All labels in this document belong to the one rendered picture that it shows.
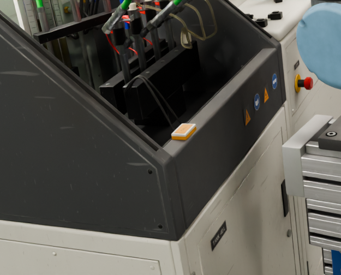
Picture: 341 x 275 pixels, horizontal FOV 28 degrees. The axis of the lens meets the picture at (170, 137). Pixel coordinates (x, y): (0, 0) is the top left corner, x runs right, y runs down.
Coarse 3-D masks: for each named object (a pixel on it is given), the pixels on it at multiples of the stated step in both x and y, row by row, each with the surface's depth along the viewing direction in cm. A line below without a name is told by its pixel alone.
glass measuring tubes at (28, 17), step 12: (24, 0) 164; (48, 0) 170; (24, 12) 166; (36, 12) 168; (48, 12) 171; (24, 24) 166; (36, 24) 167; (60, 24) 176; (60, 48) 179; (60, 60) 176
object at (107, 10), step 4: (104, 0) 170; (108, 0) 170; (184, 0) 161; (188, 0) 161; (104, 4) 170; (108, 4) 170; (180, 4) 162; (104, 8) 171; (108, 8) 171; (176, 8) 162; (108, 12) 171; (172, 12) 163; (168, 16) 164; (164, 20) 165
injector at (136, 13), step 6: (132, 12) 158; (138, 12) 159; (138, 18) 159; (132, 24) 159; (138, 24) 159; (132, 30) 160; (138, 30) 160; (144, 30) 160; (138, 36) 160; (144, 36) 161; (138, 42) 161; (138, 48) 162; (138, 54) 163; (144, 54) 163; (144, 60) 163; (144, 66) 164
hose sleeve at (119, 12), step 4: (120, 4) 136; (120, 8) 135; (116, 12) 137; (120, 12) 136; (124, 12) 136; (112, 16) 139; (116, 16) 138; (120, 16) 137; (108, 20) 141; (112, 20) 139; (116, 20) 139; (108, 24) 141; (112, 24) 140; (116, 24) 141; (108, 28) 142; (112, 28) 142
